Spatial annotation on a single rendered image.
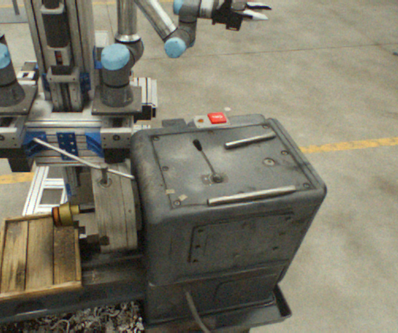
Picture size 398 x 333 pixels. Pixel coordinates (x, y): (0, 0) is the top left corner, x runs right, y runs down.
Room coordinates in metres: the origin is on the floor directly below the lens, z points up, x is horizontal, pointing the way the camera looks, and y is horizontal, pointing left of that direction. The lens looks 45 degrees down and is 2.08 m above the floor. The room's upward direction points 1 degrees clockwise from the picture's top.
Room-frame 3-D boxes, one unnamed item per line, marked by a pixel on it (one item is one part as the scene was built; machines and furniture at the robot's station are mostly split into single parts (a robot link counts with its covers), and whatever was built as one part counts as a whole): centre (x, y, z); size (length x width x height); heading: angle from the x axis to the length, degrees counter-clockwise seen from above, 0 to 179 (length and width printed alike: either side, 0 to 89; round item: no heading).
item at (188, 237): (0.96, -0.24, 1.06); 0.59 x 0.48 x 0.39; 102
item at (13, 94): (1.43, 0.67, 1.21); 0.15 x 0.15 x 0.10
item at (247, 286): (0.96, -0.23, 0.43); 0.60 x 0.48 x 0.86; 102
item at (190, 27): (1.47, -0.12, 1.46); 0.11 x 0.08 x 0.11; 161
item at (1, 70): (1.44, 0.67, 1.33); 0.13 x 0.12 x 0.14; 24
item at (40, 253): (0.80, 0.43, 0.89); 0.36 x 0.30 x 0.04; 12
